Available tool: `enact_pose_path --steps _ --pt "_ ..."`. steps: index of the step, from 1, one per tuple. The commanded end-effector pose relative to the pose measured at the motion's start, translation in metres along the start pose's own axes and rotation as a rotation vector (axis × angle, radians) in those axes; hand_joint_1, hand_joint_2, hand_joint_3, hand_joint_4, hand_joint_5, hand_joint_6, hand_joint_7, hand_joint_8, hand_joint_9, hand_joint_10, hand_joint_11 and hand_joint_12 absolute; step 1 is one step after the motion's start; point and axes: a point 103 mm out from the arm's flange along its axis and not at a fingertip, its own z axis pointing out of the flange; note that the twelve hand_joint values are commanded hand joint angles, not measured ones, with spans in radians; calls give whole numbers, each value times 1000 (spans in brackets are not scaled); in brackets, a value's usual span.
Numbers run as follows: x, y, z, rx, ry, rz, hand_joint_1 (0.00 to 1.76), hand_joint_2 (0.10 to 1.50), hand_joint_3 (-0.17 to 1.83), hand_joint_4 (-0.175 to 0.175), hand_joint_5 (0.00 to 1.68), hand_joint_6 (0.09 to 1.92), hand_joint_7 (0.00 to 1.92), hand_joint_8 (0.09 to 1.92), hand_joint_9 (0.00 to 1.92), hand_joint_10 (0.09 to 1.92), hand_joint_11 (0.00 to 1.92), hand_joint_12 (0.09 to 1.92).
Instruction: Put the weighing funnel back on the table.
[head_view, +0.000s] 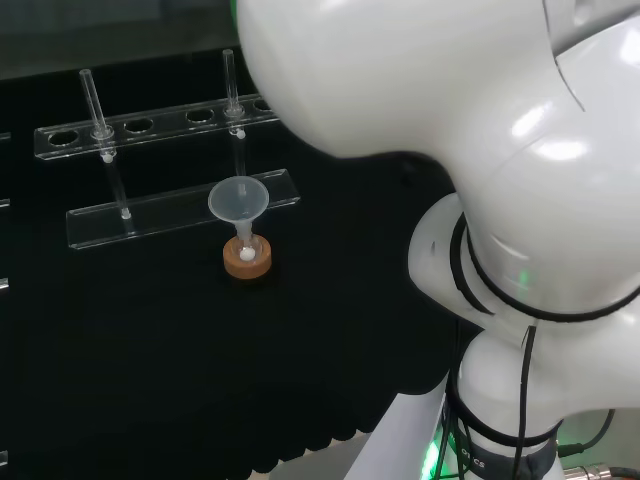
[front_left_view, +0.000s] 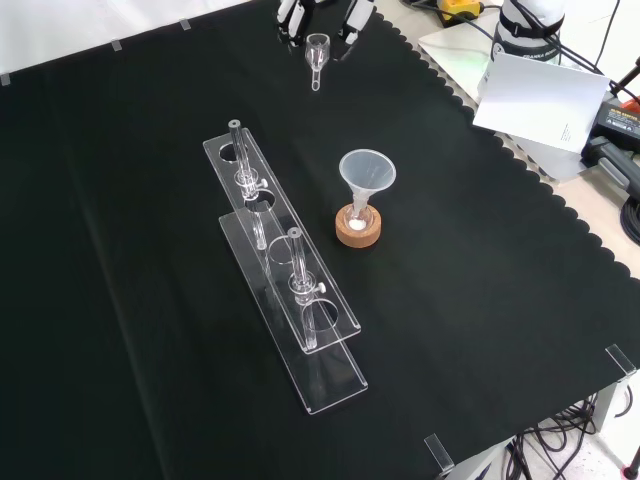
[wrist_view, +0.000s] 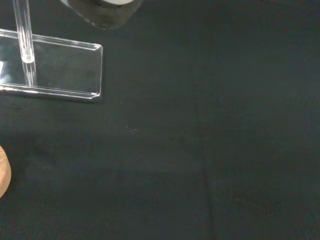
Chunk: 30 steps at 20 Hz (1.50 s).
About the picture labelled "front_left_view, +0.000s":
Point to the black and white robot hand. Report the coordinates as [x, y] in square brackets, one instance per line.
[294, 20]

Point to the translucent plastic funnel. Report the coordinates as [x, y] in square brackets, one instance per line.
[367, 172]

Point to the clear acrylic funnel stand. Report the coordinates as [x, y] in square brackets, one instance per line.
[280, 240]

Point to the clear tape strip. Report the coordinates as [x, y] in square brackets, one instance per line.
[184, 24]
[4, 79]
[116, 45]

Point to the pale board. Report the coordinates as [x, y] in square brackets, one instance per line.
[450, 47]

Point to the yellow stop button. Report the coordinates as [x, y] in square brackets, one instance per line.
[460, 9]

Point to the small round-bottom glass flask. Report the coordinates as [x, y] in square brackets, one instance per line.
[358, 221]

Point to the white paper card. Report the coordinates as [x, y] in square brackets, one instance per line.
[540, 100]

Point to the black bench cloth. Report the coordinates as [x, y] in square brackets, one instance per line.
[125, 250]

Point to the black power adapter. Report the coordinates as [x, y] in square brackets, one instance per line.
[617, 120]

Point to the black and grey clamp tool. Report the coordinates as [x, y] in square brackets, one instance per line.
[612, 162]

